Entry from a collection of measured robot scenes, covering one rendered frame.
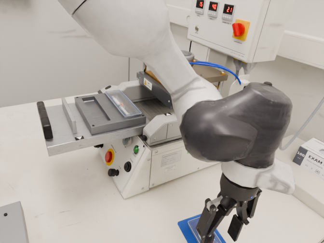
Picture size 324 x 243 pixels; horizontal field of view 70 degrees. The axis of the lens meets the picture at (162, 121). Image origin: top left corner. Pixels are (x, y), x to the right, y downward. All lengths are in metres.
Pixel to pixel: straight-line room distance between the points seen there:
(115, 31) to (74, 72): 2.01
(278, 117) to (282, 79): 0.84
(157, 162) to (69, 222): 0.30
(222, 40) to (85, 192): 0.67
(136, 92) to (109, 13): 0.65
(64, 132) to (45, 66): 1.57
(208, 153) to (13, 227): 0.53
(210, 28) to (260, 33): 0.19
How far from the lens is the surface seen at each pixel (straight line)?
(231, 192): 0.49
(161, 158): 0.73
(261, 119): 0.39
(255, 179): 0.46
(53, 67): 2.24
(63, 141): 0.65
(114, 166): 0.83
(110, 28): 0.29
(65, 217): 0.76
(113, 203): 0.77
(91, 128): 0.65
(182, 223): 0.74
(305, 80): 1.18
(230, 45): 0.82
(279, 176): 0.47
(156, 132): 0.66
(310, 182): 0.98
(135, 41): 0.30
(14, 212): 0.76
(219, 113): 0.37
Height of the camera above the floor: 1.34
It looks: 31 degrees down
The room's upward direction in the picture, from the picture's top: 6 degrees clockwise
